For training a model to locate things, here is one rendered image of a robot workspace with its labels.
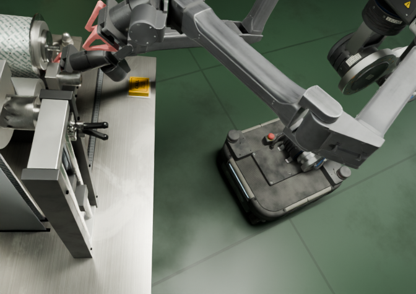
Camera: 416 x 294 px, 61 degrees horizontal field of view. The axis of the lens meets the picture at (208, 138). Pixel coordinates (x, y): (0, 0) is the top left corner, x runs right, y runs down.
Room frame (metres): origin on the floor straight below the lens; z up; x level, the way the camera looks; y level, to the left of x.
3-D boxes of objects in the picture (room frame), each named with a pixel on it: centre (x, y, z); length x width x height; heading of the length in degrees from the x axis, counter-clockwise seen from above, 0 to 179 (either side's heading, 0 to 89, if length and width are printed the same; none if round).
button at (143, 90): (0.74, 0.30, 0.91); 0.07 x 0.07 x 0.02; 21
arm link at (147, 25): (0.55, 0.18, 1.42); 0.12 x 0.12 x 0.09; 18
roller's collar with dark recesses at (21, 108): (0.28, 0.35, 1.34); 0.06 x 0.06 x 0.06; 21
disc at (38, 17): (0.51, 0.46, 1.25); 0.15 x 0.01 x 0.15; 21
